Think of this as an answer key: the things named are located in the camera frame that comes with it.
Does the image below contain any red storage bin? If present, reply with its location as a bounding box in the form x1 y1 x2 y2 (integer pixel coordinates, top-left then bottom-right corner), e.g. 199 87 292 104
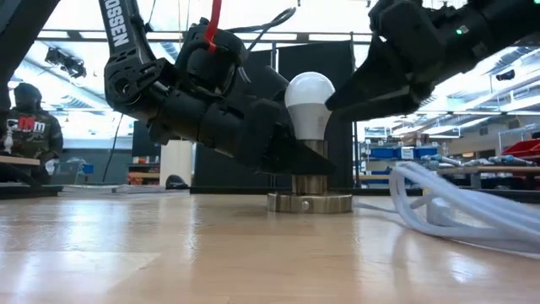
501 138 540 160

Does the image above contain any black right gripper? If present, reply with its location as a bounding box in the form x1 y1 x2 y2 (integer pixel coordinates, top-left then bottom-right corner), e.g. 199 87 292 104
325 0 495 122

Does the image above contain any person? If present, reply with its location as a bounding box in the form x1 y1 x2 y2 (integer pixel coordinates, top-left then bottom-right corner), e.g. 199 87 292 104
0 83 64 185

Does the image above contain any brass lamp socket base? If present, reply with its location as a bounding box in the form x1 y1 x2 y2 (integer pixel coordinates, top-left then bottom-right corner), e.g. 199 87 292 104
267 138 354 214

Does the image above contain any wooden side table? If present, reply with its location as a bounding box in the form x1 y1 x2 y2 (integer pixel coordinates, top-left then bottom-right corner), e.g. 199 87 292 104
0 155 64 199

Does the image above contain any red strap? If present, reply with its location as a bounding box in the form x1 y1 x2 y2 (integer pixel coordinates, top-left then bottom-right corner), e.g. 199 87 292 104
204 0 223 54

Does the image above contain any black overhead frame beam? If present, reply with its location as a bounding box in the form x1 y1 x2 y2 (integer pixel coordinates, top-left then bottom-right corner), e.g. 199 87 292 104
35 28 540 47

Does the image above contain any white coiled power cord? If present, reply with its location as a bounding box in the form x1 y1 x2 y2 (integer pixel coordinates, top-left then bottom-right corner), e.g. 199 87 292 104
356 161 540 254

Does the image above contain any white frosted light bulb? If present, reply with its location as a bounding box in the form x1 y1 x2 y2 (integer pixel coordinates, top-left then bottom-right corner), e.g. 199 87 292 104
283 71 337 141

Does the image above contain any low wooden shelf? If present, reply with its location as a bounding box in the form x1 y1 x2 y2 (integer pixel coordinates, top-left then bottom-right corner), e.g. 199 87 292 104
127 162 161 186

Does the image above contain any blue storage bin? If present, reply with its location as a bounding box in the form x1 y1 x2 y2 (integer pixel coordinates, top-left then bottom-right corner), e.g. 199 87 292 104
414 146 440 160
370 146 400 160

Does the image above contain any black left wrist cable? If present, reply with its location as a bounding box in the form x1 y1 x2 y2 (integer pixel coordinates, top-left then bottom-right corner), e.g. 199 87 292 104
227 7 297 52

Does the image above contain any white cylindrical container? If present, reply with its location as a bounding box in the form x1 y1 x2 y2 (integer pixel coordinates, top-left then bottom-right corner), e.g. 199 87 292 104
159 139 194 187

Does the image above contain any black ceiling-mounted camera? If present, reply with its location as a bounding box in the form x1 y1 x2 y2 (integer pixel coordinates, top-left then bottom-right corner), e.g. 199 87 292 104
44 46 88 79

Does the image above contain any black dome-shaped object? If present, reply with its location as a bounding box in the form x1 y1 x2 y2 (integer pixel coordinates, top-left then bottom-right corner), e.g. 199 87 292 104
165 174 190 191

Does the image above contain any black hanging cable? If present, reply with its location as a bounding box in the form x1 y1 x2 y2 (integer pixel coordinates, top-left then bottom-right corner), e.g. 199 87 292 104
102 113 124 183

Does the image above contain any black monitor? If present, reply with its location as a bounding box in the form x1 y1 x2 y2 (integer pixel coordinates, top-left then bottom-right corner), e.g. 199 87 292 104
132 121 164 158

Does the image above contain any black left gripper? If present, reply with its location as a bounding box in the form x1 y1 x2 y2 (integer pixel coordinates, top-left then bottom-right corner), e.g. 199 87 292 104
147 64 337 176

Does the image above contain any wooden workbench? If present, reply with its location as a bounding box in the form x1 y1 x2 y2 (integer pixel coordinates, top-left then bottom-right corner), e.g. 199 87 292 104
438 166 540 189

